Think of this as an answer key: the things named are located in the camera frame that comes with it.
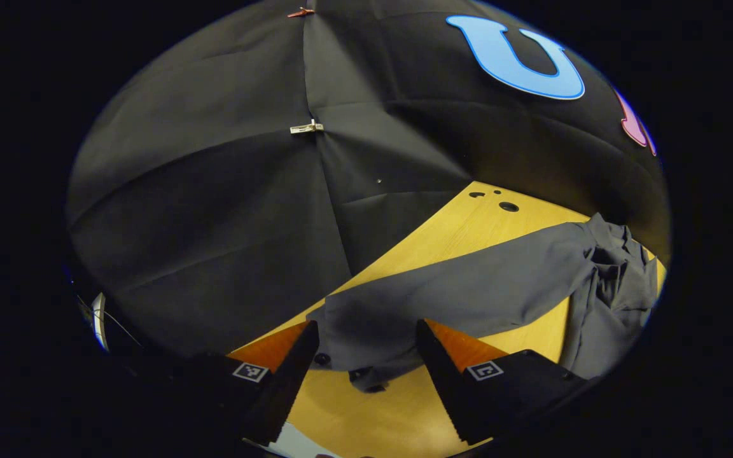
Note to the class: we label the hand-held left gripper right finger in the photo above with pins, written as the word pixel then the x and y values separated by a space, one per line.
pixel 446 381

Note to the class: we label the grey button-up shirt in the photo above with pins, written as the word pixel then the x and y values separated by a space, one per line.
pixel 481 292

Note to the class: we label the red cloth clip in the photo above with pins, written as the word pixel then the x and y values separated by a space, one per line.
pixel 301 12

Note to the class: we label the white cloth clip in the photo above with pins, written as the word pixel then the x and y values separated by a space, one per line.
pixel 306 128

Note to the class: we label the black backdrop cloth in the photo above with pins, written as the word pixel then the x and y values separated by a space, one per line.
pixel 245 210

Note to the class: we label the white curved object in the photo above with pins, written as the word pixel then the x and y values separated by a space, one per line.
pixel 98 321

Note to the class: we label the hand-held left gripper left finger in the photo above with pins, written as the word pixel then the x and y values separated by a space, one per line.
pixel 287 381

